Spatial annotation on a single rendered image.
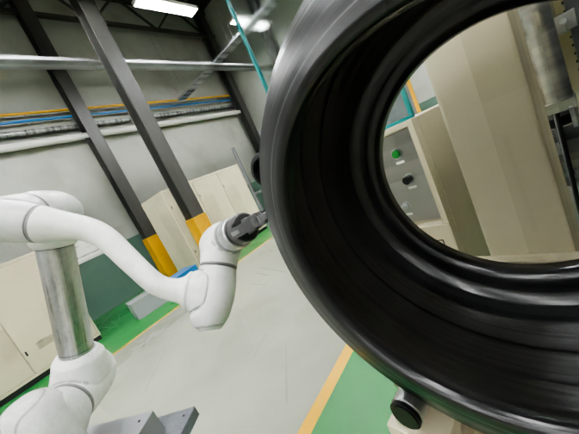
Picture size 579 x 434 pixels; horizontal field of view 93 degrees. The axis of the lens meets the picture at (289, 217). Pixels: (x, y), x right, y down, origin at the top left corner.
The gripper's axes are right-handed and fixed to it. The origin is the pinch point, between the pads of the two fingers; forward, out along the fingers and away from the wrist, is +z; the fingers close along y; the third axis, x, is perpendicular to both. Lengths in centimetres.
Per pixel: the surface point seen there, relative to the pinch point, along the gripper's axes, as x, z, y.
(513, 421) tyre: 29.6, 28.3, -11.8
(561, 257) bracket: 32, 30, 24
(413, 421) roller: 35.1, 14.4, -11.1
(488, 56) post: -4.3, 33.5, 25.9
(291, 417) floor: 108, -113, 18
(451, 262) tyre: 25.5, 16.7, 15.1
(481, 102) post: 1.8, 29.9, 25.9
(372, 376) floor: 113, -81, 59
